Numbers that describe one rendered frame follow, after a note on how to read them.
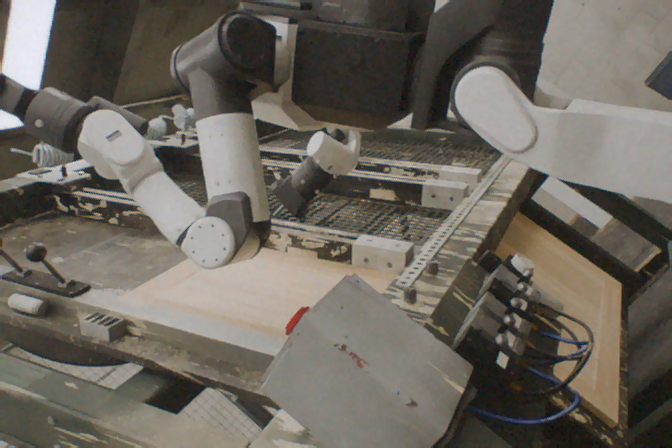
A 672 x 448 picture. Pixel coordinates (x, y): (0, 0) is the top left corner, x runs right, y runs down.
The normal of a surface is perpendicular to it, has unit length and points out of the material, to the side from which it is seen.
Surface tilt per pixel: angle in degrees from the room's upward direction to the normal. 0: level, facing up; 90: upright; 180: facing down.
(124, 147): 94
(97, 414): 60
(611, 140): 90
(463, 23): 90
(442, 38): 90
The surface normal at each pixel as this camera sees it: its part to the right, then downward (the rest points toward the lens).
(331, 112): -0.26, 0.90
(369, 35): -0.26, 0.36
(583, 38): -0.46, 0.34
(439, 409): 0.45, -0.73
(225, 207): -0.26, 0.04
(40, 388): 0.00, -0.94
